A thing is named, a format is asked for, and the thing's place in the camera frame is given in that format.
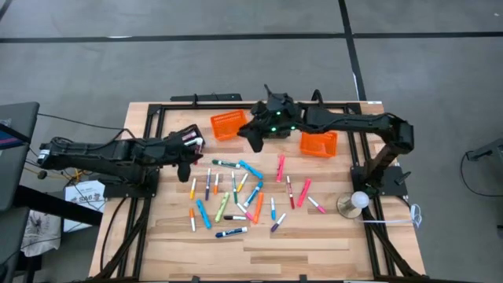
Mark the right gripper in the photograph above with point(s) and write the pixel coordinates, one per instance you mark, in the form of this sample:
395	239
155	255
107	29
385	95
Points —
277	114

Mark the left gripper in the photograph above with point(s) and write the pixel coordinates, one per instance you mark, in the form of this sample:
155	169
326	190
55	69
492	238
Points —
165	151

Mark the dark red marker white end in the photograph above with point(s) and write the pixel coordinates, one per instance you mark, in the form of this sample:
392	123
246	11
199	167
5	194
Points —
189	137

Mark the sky blue highlighter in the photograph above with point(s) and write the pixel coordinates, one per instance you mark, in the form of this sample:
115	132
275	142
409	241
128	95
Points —
251	169
203	214

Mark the green dry-erase marker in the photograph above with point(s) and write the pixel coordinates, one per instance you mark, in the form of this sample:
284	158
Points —
226	163

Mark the pink highlighter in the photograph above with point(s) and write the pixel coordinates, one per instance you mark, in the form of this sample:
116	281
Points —
303	192
280	169

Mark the teal dry-erase marker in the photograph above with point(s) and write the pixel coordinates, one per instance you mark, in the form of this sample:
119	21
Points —
253	194

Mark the black white marker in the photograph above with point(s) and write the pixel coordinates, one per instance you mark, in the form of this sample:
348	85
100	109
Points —
235	217

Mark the orange highlighter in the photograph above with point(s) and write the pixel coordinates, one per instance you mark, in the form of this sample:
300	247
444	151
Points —
258	208

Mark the pink white thin marker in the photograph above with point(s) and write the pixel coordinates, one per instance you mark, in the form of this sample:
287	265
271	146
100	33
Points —
316	204
245	211

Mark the blue dry-erase marker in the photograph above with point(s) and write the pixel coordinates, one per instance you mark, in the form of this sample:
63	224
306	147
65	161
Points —
232	232

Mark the purple white thin marker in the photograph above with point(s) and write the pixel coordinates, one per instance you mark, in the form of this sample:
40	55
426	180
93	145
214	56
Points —
278	222

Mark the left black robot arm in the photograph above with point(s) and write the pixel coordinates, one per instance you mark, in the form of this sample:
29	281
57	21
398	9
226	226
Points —
98	153

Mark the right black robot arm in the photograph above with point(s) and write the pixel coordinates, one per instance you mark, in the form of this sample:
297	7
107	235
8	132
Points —
353	122

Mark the orange plastic basket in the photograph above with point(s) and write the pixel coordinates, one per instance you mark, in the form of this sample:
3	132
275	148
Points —
318	145
226	126

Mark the black power strip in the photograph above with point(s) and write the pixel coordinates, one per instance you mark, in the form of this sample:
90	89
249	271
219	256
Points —
220	97

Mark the white printed paper sheet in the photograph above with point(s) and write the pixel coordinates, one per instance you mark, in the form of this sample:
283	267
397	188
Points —
84	196

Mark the white bulb brass base lamp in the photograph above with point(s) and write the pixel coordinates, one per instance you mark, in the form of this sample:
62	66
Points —
359	199

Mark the black desk crossbar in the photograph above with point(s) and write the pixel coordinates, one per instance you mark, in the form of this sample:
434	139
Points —
59	206

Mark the black round plug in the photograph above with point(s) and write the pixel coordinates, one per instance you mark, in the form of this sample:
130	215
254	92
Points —
42	174

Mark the white printed cloth bag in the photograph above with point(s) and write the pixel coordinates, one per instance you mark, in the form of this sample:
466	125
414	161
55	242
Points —
39	232

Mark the laptop screen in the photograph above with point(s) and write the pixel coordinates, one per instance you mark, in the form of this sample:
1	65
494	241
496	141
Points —
9	137

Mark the grey stand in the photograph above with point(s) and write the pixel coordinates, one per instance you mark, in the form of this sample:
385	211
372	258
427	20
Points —
487	149

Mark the black aluminium table frame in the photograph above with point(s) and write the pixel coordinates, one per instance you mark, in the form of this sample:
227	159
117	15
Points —
181	106

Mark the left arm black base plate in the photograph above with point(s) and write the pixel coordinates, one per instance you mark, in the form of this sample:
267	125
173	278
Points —
125	192

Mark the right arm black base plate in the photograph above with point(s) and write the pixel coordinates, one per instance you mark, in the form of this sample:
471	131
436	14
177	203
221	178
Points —
393	191

